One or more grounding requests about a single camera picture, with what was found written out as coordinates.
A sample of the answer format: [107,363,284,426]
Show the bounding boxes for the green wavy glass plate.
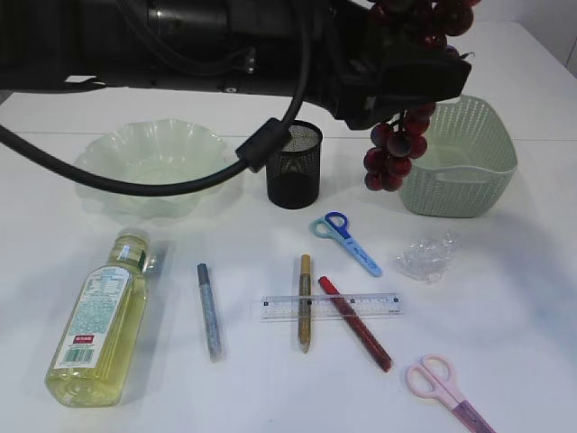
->
[74,119,228,221]

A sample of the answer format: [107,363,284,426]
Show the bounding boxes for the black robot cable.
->
[0,0,316,198]

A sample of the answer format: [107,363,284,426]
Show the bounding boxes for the gold glitter pen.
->
[298,254,311,353]

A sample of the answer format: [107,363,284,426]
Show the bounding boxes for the silver glitter pen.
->
[197,263,224,363]

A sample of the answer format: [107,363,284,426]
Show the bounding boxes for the blue capped scissors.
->
[309,211,382,278]

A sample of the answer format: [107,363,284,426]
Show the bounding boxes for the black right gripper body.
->
[315,1,472,130]

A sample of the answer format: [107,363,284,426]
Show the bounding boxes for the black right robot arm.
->
[1,1,474,130]

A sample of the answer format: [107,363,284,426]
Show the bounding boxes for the red glitter pen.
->
[318,276,392,373]

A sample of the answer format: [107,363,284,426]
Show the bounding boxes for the clear plastic ruler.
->
[258,293,405,321]

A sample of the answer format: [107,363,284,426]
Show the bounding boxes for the pink scissors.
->
[405,354,496,433]

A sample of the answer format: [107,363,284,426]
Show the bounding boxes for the black mesh pen holder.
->
[266,120,323,209]

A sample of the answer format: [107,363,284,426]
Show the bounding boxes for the clear plastic sheet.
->
[394,230,461,284]

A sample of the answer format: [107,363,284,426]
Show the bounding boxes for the yellow tea bottle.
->
[45,228,150,408]

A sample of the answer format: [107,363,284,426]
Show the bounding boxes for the green plastic woven basket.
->
[399,95,517,218]

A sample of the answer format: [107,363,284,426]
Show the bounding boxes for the purple artificial grape bunch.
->
[363,0,478,191]

